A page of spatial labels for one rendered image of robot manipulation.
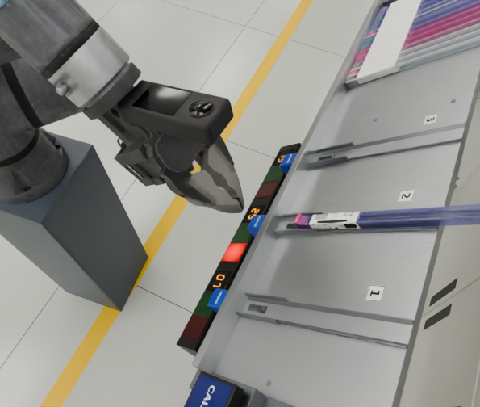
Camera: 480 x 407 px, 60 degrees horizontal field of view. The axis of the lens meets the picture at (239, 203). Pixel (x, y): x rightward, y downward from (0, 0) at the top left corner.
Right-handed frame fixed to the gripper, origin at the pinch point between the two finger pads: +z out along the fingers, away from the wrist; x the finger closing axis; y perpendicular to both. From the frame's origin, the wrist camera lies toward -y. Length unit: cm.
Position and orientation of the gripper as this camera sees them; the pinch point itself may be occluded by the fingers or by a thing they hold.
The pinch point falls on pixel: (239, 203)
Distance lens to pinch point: 51.2
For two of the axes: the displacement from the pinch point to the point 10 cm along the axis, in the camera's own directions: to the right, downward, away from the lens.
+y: -6.6, 0.7, 7.5
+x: -4.3, 7.8, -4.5
